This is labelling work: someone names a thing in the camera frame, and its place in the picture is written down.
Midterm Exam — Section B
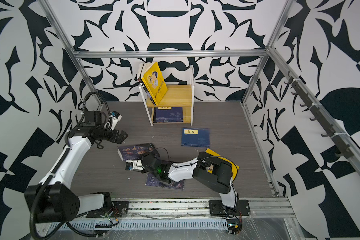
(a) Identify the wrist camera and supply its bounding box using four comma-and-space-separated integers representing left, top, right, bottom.
126, 160, 145, 172
107, 111, 122, 131

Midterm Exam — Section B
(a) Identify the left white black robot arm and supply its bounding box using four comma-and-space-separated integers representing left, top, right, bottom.
24, 92, 128, 240

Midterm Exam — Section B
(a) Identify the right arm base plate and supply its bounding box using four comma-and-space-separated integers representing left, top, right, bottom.
209, 200, 251, 217

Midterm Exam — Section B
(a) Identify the yellow cartoon book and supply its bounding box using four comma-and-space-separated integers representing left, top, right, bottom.
206, 148, 240, 181
139, 62, 168, 106

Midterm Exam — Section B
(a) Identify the wooden white frame bookshelf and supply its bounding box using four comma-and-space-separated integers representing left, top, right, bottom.
137, 63, 195, 126

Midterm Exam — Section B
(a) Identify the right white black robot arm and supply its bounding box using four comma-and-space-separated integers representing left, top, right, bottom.
138, 152, 239, 210

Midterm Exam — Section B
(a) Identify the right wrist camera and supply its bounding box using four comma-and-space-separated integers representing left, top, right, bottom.
126, 160, 145, 172

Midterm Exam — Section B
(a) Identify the wall coat hook rail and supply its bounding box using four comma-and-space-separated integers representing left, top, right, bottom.
285, 73, 355, 159

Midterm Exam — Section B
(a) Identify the dark portrait book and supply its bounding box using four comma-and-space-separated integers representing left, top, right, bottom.
146, 173, 185, 191
118, 143, 160, 161

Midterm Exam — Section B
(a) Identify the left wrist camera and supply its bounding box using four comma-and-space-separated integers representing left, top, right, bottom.
107, 111, 122, 131

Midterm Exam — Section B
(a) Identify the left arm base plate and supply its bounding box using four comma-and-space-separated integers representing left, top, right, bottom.
86, 201, 130, 218

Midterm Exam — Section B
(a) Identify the white slotted cable duct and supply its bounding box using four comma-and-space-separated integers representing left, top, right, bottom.
47, 218, 229, 231

